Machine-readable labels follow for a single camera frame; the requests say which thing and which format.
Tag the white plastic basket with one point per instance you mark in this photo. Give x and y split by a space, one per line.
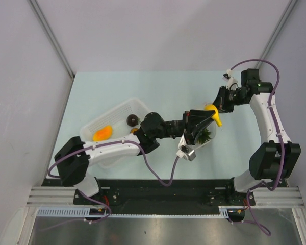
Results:
109 156

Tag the clear zip top bag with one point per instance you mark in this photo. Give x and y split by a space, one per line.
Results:
196 133

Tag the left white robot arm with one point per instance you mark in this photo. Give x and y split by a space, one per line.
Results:
75 157

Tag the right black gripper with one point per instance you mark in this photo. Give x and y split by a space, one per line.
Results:
221 101

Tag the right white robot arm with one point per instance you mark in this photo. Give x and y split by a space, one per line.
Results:
277 155

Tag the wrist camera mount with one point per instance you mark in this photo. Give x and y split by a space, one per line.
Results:
232 83
185 151

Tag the left aluminium frame post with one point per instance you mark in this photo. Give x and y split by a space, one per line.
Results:
38 12

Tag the orange papaya slice toy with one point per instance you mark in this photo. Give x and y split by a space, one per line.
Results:
103 134

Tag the toy pineapple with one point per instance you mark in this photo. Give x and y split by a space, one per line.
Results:
204 137

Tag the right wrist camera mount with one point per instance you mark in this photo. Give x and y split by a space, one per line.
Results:
232 83

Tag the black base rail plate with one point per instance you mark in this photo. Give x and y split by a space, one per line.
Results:
149 197

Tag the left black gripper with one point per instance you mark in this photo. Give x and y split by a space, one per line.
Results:
194 118

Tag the aluminium frame post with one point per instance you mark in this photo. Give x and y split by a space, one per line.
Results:
279 27
38 12

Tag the dark purple mangosteen toy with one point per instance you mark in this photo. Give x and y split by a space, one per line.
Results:
132 120

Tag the yellow toy banana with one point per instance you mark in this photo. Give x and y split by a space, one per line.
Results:
215 117

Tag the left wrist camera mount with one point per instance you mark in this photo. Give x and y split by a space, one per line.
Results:
185 151

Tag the brown kiwi toy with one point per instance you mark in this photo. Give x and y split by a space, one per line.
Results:
133 130

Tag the right aluminium frame post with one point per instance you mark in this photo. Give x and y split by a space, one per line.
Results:
279 27

